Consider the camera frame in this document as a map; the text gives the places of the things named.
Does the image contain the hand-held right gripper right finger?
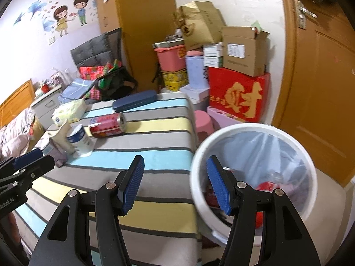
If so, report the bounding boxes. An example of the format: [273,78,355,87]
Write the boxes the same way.
[207,155,323,266]

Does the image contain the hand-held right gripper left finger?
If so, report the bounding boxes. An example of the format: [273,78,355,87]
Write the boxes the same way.
[28,155,145,266]

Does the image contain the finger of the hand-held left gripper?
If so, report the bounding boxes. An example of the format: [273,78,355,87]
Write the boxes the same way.
[0,148,43,173]
[0,155,56,198]

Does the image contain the white trash bin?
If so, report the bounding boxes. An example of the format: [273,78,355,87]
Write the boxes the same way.
[190,123,318,248]

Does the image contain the clear plastic bottle red label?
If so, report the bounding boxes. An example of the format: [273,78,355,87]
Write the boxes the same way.
[255,172,286,193]

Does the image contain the large red can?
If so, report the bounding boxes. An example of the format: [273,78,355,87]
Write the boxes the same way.
[249,211,264,229]

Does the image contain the floral quilt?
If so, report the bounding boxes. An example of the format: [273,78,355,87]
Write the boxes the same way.
[0,107,45,161]

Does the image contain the purple and white carton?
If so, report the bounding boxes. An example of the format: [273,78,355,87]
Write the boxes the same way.
[35,139,70,168]

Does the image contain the beige paper bag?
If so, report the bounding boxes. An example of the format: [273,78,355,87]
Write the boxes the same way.
[48,119,75,156]

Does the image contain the striped tablecloth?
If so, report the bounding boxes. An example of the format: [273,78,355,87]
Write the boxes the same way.
[11,93,203,266]

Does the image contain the clear bin liner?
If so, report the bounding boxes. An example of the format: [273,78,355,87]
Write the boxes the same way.
[205,130,311,228]

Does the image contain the white cup blue label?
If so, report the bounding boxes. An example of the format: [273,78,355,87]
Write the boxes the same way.
[66,125,95,157]

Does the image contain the grey drawer cabinet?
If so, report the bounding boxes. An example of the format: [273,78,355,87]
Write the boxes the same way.
[30,84,64,129]

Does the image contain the wooden headboard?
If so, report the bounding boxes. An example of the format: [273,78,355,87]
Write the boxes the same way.
[0,79,35,119]

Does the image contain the yellow tissue pack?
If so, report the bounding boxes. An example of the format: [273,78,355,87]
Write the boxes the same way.
[52,99,88,126]

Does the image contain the small red can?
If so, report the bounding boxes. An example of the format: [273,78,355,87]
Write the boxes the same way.
[89,113,127,138]

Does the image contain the pink plastic stool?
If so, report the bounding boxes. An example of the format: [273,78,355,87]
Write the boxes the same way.
[193,110,214,142]

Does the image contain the light purple box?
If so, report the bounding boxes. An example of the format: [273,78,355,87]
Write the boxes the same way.
[207,107,247,129]

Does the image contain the dark blue case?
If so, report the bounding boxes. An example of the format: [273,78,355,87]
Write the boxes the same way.
[112,90,156,113]

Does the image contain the blue folded blanket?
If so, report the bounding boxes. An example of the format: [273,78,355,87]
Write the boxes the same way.
[58,78,95,103]

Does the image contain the red gift box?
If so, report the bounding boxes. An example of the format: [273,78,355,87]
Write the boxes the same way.
[207,67,271,123]

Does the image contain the white plastic storage box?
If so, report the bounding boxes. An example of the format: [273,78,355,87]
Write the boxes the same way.
[161,84,210,111]

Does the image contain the black bag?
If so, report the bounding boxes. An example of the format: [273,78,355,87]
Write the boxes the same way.
[94,66,138,102]

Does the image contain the red plaid cloth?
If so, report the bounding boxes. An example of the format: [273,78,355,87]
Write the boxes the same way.
[79,59,124,100]

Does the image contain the yellow patterned box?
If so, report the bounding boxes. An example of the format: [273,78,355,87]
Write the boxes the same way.
[161,69,189,92]

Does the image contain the light blue cylinder container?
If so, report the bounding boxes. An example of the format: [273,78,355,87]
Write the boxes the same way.
[185,50,210,88]

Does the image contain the small white box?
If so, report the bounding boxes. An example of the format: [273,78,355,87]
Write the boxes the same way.
[204,56,224,68]
[203,44,224,57]

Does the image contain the grey quilted cushion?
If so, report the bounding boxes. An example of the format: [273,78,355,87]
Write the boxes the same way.
[71,28,122,70]

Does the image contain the pink storage box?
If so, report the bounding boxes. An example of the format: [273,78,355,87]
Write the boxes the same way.
[154,44,187,72]

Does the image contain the cardboard box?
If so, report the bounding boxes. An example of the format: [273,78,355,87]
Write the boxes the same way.
[221,26,270,77]

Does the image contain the wooden door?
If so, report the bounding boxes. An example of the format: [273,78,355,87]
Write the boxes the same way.
[272,0,355,186]

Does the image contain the grey tray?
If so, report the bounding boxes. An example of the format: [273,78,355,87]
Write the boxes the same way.
[152,39,185,50]

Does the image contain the wooden wardrobe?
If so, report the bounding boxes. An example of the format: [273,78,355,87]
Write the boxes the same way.
[94,0,176,97]

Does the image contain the brown paper bag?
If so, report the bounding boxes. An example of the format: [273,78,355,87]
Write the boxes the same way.
[173,1,226,52]

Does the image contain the cartoon wall stickers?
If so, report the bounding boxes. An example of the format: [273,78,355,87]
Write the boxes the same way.
[14,0,97,38]

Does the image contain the metal door handle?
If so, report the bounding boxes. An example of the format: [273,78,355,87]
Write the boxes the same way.
[294,0,318,29]

